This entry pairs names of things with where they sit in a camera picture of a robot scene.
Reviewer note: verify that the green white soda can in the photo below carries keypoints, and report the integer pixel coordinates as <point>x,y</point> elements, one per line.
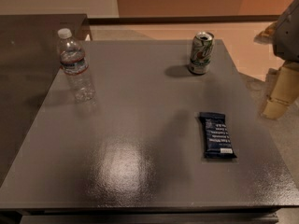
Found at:
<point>200,58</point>

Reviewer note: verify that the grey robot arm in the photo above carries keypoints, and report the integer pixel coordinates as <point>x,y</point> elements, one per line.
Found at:
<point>286,35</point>

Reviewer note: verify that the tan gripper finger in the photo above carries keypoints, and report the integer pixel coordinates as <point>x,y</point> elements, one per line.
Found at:
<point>281,90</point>

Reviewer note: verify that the dark blue rxbar wrapper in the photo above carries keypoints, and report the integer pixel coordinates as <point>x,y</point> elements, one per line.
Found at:
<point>217,139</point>

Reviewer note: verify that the clear plastic water bottle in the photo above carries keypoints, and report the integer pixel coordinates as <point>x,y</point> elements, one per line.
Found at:
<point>73,61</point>

